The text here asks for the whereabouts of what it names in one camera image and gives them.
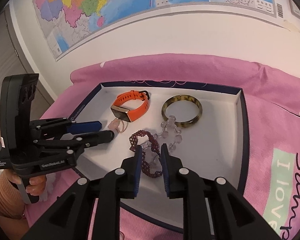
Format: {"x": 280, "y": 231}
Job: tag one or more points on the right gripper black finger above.
{"x": 95, "y": 138}

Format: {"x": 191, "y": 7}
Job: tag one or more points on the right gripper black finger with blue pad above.
{"x": 182, "y": 183}
{"x": 122, "y": 182}

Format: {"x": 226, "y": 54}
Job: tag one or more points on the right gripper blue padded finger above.
{"x": 84, "y": 127}

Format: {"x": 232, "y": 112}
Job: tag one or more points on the orange smart watch band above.
{"x": 131, "y": 105}

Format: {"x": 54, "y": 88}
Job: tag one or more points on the tortoiseshell bangle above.
{"x": 184, "y": 110}

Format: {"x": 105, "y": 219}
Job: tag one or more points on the orange knit sleeve forearm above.
{"x": 12, "y": 221}

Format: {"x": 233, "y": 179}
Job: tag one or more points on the person's left hand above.
{"x": 36, "y": 184}

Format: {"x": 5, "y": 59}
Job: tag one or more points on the navy white shallow box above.
{"x": 216, "y": 146}

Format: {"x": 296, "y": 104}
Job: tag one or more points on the pink floral bed sheet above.
{"x": 272, "y": 99}

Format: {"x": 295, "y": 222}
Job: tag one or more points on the grey wardrobe door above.
{"x": 12, "y": 58}

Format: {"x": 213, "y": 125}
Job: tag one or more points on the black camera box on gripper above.
{"x": 17, "y": 94}

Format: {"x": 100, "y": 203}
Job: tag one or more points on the colourful wall map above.
{"x": 68, "y": 24}

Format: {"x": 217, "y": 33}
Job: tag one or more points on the white wall socket panel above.
{"x": 294, "y": 9}

